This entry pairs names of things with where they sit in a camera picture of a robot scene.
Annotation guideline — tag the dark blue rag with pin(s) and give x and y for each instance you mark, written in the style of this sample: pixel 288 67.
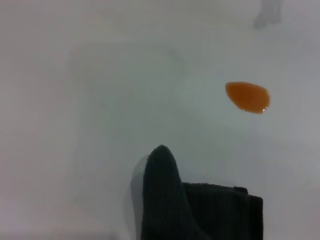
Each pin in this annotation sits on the dark blue rag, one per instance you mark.
pixel 165 195

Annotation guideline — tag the small orange object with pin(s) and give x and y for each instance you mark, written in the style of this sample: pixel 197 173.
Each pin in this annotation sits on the small orange object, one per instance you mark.
pixel 248 97

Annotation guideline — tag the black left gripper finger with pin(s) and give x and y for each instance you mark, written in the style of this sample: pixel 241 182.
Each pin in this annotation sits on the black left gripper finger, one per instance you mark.
pixel 256 220

